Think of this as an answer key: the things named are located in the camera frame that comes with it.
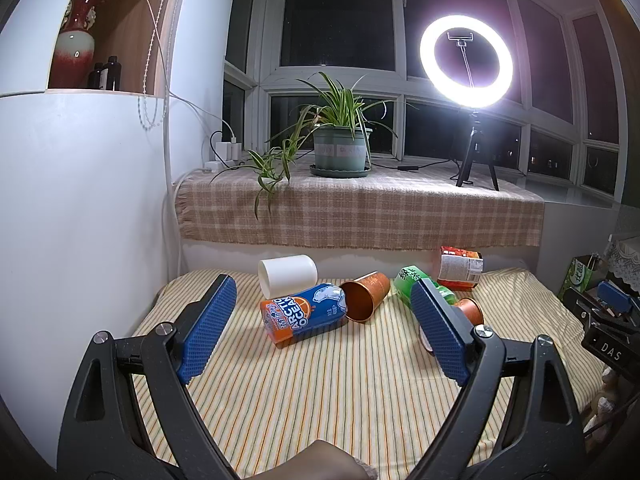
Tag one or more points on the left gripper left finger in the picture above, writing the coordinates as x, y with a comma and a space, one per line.
103, 434

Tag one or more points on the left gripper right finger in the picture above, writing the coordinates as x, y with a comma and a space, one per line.
541, 434

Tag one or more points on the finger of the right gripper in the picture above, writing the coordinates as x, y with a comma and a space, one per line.
615, 298

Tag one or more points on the orange cup near green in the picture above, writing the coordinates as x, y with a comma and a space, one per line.
469, 308

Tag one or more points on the red white printed cup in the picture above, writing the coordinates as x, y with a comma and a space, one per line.
459, 269

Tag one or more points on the blue orange Arctic Ocean cup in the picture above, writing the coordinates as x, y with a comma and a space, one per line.
292, 316

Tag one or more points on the white paper cup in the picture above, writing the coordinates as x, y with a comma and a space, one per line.
283, 276

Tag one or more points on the operator hand brown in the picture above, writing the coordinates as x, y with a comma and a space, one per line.
320, 460

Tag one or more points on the green white paper bag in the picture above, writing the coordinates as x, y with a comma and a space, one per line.
583, 273

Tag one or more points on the white lace cloth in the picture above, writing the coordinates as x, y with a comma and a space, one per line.
623, 258

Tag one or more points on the striped yellow mattress cover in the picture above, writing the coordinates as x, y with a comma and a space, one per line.
369, 388

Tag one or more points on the black tripod stand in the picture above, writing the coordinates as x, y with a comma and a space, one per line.
477, 141

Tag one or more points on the plaid windowsill cloth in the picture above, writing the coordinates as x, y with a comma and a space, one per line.
387, 210

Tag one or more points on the green plant pot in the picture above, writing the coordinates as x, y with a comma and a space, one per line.
340, 153

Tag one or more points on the white power adapter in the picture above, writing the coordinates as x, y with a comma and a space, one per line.
226, 155

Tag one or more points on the spider plant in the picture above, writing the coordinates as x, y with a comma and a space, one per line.
337, 105

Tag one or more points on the dark small bottle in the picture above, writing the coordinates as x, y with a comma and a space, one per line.
105, 76

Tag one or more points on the red white ceramic vase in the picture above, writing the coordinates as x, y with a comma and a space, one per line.
74, 48

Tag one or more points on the white ring light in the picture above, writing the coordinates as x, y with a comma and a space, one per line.
461, 30

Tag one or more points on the wooden wall shelf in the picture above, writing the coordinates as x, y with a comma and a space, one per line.
137, 33

